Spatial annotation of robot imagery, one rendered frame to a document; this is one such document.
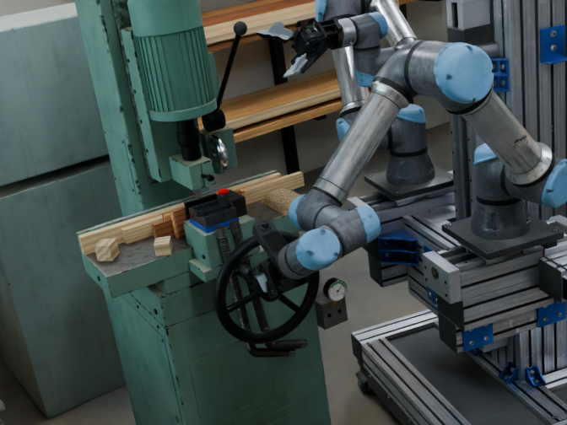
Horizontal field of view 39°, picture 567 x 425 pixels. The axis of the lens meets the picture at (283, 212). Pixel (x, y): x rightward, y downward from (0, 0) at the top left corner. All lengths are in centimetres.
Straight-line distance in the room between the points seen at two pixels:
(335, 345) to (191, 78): 156
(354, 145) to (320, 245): 28
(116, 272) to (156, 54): 54
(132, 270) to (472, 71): 93
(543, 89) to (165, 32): 100
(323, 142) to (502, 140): 353
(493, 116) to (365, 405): 143
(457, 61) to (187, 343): 101
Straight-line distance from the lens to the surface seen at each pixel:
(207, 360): 218
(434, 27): 581
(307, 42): 210
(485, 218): 209
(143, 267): 200
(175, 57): 202
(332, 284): 222
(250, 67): 490
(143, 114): 221
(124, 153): 233
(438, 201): 255
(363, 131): 173
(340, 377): 307
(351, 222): 160
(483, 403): 254
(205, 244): 195
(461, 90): 166
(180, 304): 208
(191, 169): 211
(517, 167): 190
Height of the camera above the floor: 169
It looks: 21 degrees down
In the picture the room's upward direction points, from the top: 8 degrees counter-clockwise
